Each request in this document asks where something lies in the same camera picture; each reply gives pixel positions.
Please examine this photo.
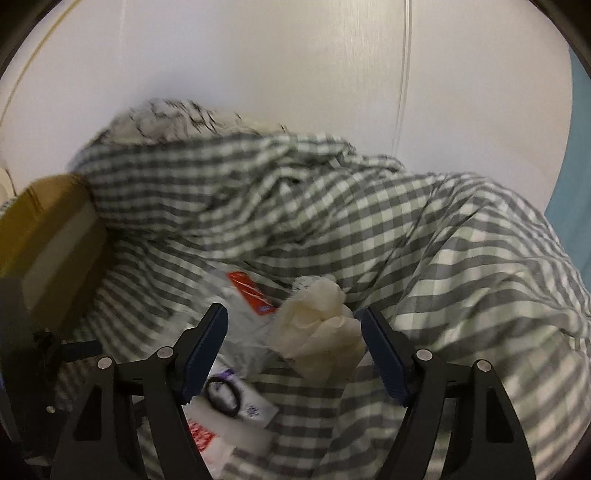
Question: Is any cream rubber glove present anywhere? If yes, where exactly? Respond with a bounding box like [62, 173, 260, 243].
[268, 274, 363, 380]

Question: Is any grey white checked blanket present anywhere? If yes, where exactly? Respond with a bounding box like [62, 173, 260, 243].
[51, 124, 591, 480]

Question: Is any orange red packet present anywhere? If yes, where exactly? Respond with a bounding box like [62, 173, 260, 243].
[227, 271, 278, 317]

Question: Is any teal curtain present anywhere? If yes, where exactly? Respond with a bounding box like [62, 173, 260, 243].
[545, 46, 591, 223]

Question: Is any brown cardboard box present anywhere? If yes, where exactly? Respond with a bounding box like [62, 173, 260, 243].
[0, 173, 110, 334]

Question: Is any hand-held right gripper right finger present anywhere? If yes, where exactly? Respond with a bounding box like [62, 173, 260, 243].
[357, 306, 539, 480]

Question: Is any white packet with black ring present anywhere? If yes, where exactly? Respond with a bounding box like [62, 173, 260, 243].
[203, 368, 279, 422]

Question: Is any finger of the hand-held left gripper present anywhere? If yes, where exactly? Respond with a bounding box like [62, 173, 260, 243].
[55, 339, 102, 363]

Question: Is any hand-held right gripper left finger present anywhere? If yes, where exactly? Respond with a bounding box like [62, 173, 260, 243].
[51, 303, 230, 480]

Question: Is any white packet red print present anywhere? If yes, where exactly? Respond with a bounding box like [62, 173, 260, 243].
[187, 416, 219, 452]

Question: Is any clear plastic bag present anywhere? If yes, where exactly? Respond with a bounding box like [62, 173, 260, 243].
[198, 272, 288, 384]

